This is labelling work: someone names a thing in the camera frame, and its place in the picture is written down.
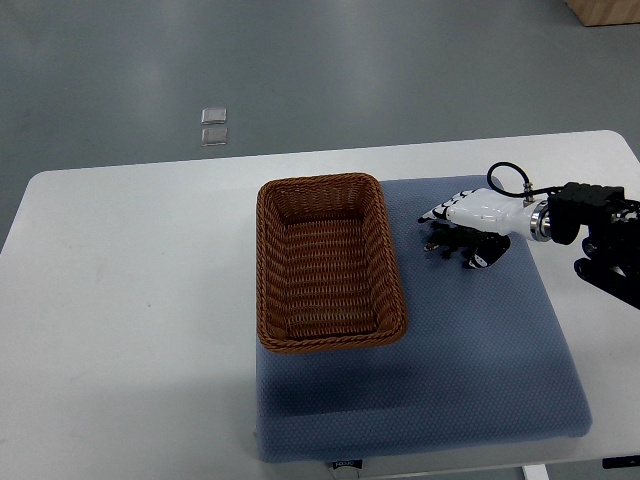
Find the brown wicker basket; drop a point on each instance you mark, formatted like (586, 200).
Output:
(326, 271)

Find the dark green toy crocodile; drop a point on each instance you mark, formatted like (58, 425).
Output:
(449, 239)

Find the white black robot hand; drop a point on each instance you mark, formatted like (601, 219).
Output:
(497, 217)

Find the blue grey foam cushion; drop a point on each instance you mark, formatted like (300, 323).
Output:
(483, 360)

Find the black desk control panel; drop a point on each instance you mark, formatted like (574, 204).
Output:
(621, 462)

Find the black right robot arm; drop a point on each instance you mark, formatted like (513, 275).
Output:
(611, 248)

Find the wooden box corner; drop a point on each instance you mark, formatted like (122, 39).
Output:
(605, 12)

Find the upper metal floor plate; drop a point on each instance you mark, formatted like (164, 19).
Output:
(213, 115)

